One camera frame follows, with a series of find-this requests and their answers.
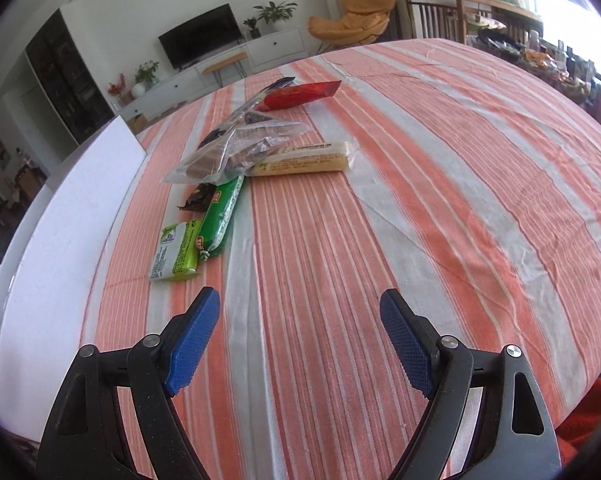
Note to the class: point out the wooden bench with hairpin legs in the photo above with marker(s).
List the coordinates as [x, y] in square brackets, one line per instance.
[225, 64]

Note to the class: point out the wooden dining chair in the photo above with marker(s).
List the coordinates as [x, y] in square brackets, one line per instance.
[433, 12]

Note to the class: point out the orange lounge chair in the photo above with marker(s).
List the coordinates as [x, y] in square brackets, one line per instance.
[353, 22]

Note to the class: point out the plant in white vase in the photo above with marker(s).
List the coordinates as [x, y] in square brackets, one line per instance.
[144, 77]

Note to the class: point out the dark brown snack packet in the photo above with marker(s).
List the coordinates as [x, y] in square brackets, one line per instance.
[198, 197]

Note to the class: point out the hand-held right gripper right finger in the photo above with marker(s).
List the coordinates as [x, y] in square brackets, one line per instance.
[408, 342]

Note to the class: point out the black television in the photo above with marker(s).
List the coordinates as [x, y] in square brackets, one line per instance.
[200, 42]

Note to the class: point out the white foam board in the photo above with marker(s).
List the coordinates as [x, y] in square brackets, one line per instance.
[55, 260]

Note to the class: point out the small potted plant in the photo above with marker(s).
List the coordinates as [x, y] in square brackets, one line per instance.
[252, 26]

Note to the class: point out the yellow snack bar packet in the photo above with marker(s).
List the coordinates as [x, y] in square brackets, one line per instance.
[305, 159]

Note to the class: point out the red snack packet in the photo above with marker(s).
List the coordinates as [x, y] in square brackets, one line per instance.
[300, 95]

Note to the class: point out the striped orange tablecloth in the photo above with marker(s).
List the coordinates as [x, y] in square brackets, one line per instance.
[380, 240]

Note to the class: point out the clear bag of biscuits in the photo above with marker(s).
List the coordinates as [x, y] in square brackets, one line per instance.
[233, 147]

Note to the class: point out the red cloth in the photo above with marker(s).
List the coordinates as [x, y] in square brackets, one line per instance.
[590, 425]

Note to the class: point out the red flower plant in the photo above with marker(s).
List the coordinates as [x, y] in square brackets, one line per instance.
[117, 87]

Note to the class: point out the white tv cabinet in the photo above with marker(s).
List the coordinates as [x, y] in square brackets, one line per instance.
[220, 72]

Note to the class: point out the cluttered wooden table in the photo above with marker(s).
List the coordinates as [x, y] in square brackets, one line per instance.
[530, 45]

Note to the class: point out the green sausage stick packet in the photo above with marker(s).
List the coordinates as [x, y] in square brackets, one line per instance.
[220, 217]

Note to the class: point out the dark display cabinet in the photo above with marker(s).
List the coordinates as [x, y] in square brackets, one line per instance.
[70, 82]

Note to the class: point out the light green snack packet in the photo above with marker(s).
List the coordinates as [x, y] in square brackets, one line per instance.
[174, 252]

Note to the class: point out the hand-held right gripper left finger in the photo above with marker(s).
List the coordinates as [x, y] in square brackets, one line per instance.
[193, 345]

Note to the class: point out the potted green plant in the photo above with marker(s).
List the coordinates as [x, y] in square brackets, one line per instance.
[275, 12]

